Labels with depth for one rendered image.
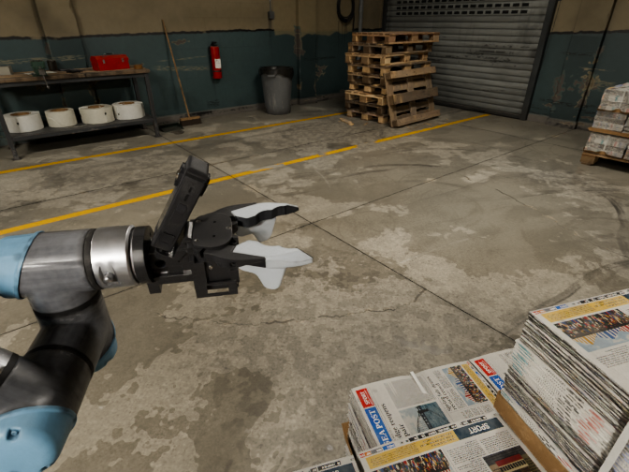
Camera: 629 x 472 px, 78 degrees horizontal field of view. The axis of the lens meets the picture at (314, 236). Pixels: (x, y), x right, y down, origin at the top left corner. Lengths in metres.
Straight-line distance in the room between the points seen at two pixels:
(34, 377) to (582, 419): 0.69
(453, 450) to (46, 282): 0.66
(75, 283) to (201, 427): 1.39
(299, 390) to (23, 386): 1.52
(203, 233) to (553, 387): 0.56
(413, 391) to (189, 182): 0.88
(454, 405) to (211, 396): 1.14
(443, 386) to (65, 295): 0.95
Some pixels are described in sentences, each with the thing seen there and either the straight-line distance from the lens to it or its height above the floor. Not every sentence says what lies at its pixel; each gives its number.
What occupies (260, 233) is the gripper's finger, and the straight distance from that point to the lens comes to 0.56.
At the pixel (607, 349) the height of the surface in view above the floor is 1.07.
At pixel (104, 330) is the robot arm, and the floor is 1.12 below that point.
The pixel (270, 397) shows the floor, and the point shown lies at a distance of 1.89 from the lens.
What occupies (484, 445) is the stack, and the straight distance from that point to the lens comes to 0.82.
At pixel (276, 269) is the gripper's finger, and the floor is 1.21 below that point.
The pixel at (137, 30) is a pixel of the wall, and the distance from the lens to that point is 6.85.
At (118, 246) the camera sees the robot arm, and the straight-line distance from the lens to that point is 0.50.
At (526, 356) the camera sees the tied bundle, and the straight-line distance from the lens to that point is 0.75.
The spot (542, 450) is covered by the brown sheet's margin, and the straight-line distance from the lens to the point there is 0.80.
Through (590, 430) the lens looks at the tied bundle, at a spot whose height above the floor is 0.97.
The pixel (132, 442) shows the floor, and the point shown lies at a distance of 1.90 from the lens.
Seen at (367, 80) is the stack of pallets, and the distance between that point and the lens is 6.75.
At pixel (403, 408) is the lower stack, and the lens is 1.12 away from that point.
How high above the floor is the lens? 1.47
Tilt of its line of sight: 29 degrees down
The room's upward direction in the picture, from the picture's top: straight up
